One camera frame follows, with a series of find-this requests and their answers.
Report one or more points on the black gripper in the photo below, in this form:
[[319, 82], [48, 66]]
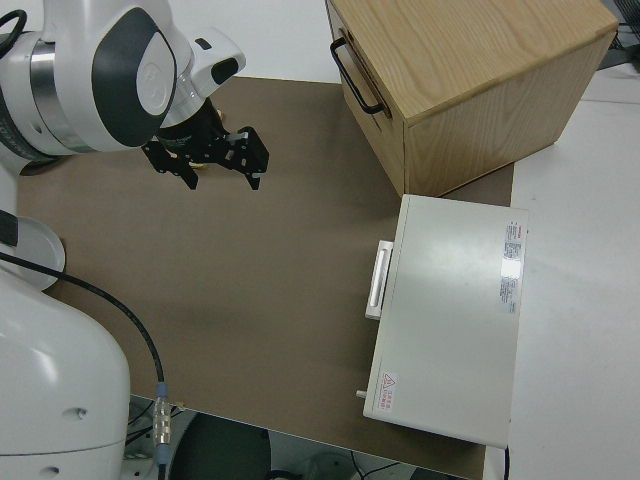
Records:
[[197, 131]]

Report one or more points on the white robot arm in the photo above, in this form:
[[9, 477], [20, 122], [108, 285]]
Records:
[[75, 65]]

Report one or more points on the brown table mat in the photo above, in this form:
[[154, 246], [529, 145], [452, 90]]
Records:
[[225, 280]]

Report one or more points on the wooden drawer cabinet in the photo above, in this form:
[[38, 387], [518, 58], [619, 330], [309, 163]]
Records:
[[475, 75]]

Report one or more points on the white metal appliance box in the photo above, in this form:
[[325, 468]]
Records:
[[450, 320]]

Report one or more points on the red triangle warning sticker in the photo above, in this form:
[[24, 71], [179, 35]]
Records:
[[388, 389]]

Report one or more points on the white printed label sticker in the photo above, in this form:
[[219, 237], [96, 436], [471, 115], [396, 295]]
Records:
[[511, 270]]

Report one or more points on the black round pedestal base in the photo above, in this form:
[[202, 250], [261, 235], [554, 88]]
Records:
[[220, 450]]

